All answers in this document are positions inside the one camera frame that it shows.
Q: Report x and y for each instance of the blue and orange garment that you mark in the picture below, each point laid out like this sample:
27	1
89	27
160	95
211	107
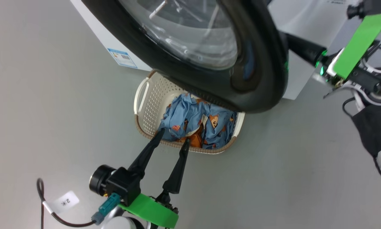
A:
180	111

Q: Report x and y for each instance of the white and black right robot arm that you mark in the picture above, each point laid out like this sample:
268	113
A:
374	127

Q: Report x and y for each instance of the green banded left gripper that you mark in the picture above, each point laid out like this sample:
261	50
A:
152	210

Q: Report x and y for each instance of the white washing machine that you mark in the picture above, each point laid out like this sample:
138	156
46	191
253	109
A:
304	22

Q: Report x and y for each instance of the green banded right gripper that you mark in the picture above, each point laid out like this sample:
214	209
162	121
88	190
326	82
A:
358	44

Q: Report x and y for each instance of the blue energy label sticker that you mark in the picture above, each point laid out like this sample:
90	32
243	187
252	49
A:
123	58

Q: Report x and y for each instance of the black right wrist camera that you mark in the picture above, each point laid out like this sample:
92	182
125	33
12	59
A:
368	8

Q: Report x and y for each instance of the cream perforated laundry basket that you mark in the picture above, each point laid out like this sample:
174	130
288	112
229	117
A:
152	101

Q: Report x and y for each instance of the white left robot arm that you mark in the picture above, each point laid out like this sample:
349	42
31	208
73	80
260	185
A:
120	223

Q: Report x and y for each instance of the black round glass washer door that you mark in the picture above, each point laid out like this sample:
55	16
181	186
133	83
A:
260	79

